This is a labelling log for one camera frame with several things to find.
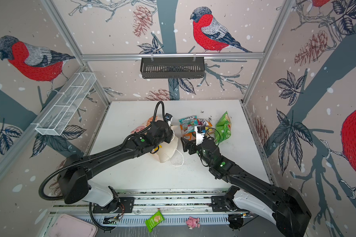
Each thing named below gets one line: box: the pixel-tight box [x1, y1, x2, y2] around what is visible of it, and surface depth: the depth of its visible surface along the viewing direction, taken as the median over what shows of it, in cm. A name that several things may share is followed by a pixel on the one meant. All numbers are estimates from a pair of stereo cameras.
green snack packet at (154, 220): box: [145, 209, 166, 233], surface depth 70 cm
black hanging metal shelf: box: [140, 56, 205, 79], surface depth 97 cm
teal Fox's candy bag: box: [178, 115, 199, 135], surface depth 105 cm
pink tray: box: [48, 213, 99, 237], surface depth 67 cm
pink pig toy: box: [185, 216, 201, 230], surface depth 68 cm
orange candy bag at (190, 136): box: [182, 131, 197, 141], surface depth 99 cm
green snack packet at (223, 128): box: [214, 111, 232, 145], surface depth 96 cm
